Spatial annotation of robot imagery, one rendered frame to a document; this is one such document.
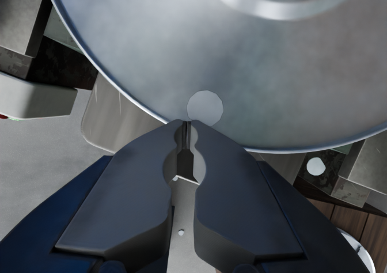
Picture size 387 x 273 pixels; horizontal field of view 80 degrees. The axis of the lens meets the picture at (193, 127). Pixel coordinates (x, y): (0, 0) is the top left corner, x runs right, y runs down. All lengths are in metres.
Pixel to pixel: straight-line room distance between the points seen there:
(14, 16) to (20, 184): 0.90
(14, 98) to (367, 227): 0.81
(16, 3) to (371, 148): 0.46
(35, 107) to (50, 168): 0.74
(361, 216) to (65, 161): 1.01
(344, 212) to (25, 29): 0.76
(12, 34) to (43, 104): 0.10
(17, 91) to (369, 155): 0.45
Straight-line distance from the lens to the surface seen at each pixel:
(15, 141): 1.16
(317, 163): 0.33
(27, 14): 0.35
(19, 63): 0.37
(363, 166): 0.37
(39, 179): 1.14
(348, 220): 0.77
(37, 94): 0.37
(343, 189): 0.39
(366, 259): 0.81
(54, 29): 0.33
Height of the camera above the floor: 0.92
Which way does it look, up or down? 84 degrees down
